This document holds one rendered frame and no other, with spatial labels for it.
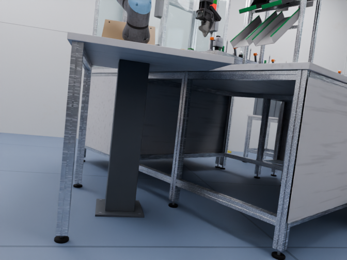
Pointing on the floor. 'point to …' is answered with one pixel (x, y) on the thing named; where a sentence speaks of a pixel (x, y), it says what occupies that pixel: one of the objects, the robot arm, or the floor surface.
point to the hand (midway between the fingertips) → (205, 35)
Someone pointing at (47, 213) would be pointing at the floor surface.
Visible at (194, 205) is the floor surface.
